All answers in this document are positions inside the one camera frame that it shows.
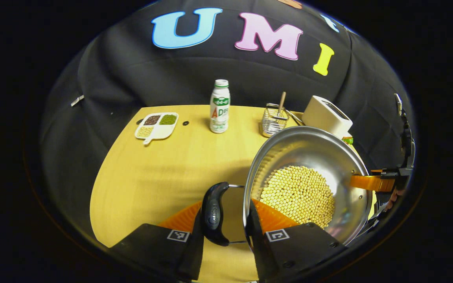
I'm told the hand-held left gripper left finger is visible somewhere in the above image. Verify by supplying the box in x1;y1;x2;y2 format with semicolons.
109;200;205;281

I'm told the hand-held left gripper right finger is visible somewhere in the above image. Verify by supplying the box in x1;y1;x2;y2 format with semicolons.
245;198;348;283

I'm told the pile of yellow soybeans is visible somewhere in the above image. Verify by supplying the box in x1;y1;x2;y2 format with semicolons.
259;165;336;230

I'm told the stainless steel pot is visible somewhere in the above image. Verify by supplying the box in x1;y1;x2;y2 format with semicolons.
201;126;374;247

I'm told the white toaster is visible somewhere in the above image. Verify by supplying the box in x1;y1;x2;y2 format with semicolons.
302;96;353;139

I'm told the white divided bean tray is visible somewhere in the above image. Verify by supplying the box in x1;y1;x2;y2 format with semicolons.
134;112;179;145

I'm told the white green-label drink bottle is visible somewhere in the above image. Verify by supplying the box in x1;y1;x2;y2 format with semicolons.
210;79;231;134

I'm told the metal wire basket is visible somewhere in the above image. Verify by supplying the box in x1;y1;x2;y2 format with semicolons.
261;103;290;138

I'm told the wooden-handled spoon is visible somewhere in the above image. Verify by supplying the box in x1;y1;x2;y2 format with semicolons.
276;92;287;118

